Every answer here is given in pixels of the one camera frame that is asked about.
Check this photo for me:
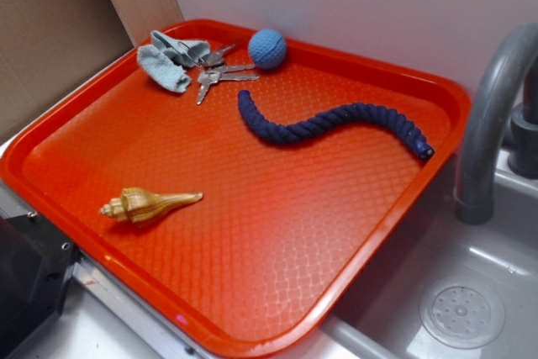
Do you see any blue dimpled ball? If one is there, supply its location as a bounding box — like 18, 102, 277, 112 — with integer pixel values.
248, 29, 287, 70

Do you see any orange plastic tray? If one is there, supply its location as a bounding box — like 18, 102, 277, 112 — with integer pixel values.
1, 40, 470, 358

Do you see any silver key bunch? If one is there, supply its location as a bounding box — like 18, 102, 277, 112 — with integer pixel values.
177, 40, 260, 105

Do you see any light blue cloth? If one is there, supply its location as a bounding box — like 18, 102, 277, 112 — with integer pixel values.
136, 30, 210, 94

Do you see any tan spiral seashell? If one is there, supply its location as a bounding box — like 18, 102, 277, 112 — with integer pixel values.
99, 187, 203, 228

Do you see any grey plastic sink basin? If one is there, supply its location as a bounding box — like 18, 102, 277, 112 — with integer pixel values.
322, 163, 537, 358

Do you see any brown cardboard panel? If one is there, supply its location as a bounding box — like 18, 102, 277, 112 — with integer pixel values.
1, 0, 132, 141

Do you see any round sink drain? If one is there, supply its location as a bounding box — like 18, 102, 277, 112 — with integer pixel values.
419, 277, 505, 350

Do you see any black box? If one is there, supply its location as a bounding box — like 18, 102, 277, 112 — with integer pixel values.
1, 214, 76, 358

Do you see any grey sink faucet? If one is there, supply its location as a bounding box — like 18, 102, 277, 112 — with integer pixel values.
454, 23, 537, 224

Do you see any navy blue twisted rope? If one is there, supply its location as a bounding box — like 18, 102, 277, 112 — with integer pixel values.
237, 89, 435, 161

